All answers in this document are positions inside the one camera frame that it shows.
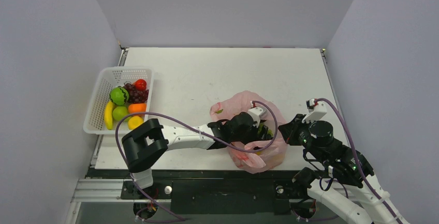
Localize yellow fake lemon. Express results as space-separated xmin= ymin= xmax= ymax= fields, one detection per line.
xmin=127 ymin=116 xmax=144 ymax=130

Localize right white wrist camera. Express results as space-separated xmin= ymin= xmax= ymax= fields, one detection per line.
xmin=302 ymin=98 xmax=327 ymax=123

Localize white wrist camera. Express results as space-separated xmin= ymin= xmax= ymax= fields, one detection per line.
xmin=247 ymin=101 xmax=267 ymax=127
xmin=302 ymin=98 xmax=327 ymax=123

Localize green fake pear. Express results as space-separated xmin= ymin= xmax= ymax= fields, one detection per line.
xmin=112 ymin=106 xmax=129 ymax=122

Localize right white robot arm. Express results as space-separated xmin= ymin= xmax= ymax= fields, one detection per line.
xmin=278 ymin=114 xmax=408 ymax=223

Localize white plastic basket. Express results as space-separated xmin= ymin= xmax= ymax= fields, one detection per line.
xmin=83 ymin=66 xmax=155 ymax=135

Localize green fake grapes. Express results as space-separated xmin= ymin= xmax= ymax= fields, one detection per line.
xmin=257 ymin=123 xmax=273 ymax=140

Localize purple fake grapes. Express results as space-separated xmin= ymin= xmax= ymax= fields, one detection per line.
xmin=123 ymin=82 xmax=149 ymax=104

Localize orange fake fruit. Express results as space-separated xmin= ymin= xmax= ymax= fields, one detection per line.
xmin=128 ymin=103 xmax=147 ymax=113

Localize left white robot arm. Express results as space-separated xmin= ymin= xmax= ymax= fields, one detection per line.
xmin=122 ymin=107 xmax=266 ymax=198

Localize green fake fruit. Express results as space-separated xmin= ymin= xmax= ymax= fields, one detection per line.
xmin=109 ymin=86 xmax=129 ymax=106

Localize red fake strawberry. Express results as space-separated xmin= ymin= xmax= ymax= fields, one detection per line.
xmin=133 ymin=79 xmax=148 ymax=92

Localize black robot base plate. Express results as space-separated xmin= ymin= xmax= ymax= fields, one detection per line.
xmin=120 ymin=169 xmax=349 ymax=216

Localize pink plastic bag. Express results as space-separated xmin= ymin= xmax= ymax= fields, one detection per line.
xmin=210 ymin=91 xmax=287 ymax=174

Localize yellow fake banana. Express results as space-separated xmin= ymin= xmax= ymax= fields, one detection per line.
xmin=104 ymin=101 xmax=115 ymax=130

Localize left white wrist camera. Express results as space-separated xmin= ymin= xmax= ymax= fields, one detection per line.
xmin=247 ymin=101 xmax=267 ymax=127

